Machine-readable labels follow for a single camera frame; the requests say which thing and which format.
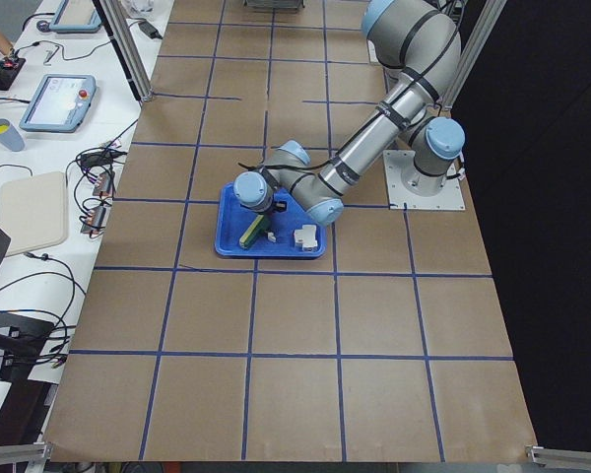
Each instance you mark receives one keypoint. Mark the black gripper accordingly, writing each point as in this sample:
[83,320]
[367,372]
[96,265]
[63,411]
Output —
[264,217]

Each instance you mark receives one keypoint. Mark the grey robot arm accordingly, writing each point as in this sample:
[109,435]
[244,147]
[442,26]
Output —
[422,47]

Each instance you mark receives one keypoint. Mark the green yellow terminal block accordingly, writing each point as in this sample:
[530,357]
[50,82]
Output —
[259,226]

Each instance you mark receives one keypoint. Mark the white circuit breaker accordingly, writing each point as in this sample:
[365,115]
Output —
[305,238]

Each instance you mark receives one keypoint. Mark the blue plastic tray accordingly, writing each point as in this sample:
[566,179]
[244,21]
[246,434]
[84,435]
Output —
[233,220]

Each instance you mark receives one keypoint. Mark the near teach pendant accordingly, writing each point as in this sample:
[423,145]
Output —
[59,104]

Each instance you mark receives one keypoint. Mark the teach pendant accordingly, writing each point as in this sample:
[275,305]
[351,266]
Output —
[75,17]
[59,104]

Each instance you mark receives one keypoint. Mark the beige pad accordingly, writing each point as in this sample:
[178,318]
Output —
[34,212]

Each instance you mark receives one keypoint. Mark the far teach pendant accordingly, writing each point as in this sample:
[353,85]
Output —
[75,17]

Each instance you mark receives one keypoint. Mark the grey cup with yellow item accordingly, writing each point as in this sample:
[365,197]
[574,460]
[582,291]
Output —
[10,137]

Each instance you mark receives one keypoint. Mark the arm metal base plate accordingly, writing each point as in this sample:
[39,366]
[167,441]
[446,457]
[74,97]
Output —
[408,189]

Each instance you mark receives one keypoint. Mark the aluminium frame post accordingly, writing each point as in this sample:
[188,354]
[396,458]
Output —
[112,18]

